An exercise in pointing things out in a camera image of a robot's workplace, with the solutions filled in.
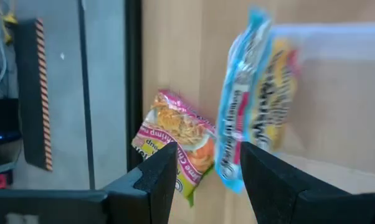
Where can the lime chili shrimp ramen packet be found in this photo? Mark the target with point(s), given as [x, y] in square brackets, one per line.
[175, 124]

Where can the silver-blue snack packets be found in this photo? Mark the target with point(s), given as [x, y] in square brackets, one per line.
[346, 93]

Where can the black aluminium table frame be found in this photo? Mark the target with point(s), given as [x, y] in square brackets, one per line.
[133, 77]

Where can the blue Maruchan ramen packet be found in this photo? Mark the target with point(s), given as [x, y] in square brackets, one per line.
[237, 93]

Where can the black hazard-striped floor mat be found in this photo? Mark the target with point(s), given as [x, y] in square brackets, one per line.
[31, 93]

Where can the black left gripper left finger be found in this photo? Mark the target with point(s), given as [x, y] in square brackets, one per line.
[150, 186]

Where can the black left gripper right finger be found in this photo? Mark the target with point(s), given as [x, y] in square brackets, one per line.
[268, 186]

